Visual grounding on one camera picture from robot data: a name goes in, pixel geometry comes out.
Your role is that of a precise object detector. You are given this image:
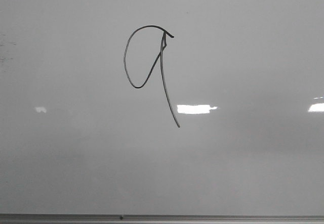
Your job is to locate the white whiteboard with aluminium frame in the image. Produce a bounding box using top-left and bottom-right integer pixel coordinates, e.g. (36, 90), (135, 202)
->
(1, 0), (323, 221)

